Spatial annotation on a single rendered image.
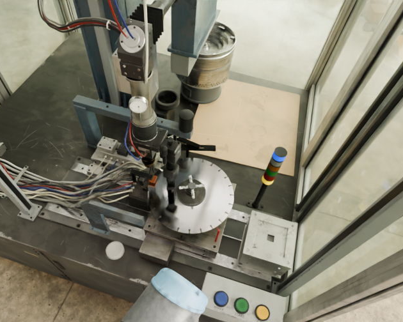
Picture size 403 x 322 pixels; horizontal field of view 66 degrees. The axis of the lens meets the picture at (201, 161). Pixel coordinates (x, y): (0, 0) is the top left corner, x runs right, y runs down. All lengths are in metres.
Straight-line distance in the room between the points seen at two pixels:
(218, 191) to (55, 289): 1.29
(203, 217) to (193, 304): 0.56
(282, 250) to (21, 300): 1.56
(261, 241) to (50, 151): 1.06
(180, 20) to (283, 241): 0.85
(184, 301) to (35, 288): 1.65
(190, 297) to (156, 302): 0.06
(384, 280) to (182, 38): 0.87
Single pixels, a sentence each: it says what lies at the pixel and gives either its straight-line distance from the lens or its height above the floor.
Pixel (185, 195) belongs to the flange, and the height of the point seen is 0.96.
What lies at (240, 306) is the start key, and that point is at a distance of 1.12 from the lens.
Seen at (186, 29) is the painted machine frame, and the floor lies 1.42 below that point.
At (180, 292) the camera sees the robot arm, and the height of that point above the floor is 1.39.
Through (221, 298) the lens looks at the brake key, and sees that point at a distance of 1.11.
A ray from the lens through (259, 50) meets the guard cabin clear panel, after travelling 1.96.
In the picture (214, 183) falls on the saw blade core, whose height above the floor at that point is 0.95.
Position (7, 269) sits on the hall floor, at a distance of 2.30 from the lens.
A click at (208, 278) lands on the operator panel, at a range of 1.13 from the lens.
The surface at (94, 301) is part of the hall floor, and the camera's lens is 2.08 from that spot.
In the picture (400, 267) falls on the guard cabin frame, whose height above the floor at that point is 1.49.
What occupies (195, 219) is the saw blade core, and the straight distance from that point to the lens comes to 1.14.
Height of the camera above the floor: 1.99
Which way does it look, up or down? 55 degrees down
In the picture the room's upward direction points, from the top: 7 degrees clockwise
